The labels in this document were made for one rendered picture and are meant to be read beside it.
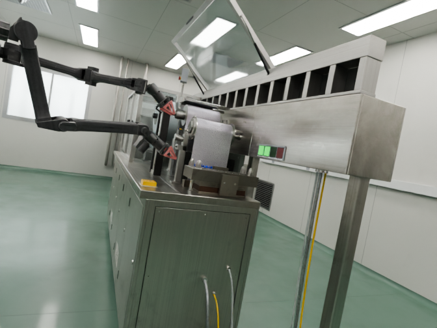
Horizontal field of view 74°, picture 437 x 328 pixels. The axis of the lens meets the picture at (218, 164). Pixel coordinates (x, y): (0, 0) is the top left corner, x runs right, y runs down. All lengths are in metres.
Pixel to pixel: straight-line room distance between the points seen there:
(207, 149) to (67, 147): 5.71
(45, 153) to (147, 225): 5.96
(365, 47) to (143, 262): 1.32
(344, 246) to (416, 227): 2.42
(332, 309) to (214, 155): 0.99
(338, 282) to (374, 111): 0.71
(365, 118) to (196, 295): 1.19
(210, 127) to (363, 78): 0.89
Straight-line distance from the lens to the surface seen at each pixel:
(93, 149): 7.21
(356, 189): 1.33
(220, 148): 1.77
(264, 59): 1.79
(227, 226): 1.60
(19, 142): 7.36
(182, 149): 1.77
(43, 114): 1.46
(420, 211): 3.72
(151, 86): 1.70
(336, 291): 1.42
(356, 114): 1.18
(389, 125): 1.30
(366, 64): 1.24
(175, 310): 1.70
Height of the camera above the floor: 1.15
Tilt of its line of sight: 3 degrees down
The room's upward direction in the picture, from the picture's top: 10 degrees clockwise
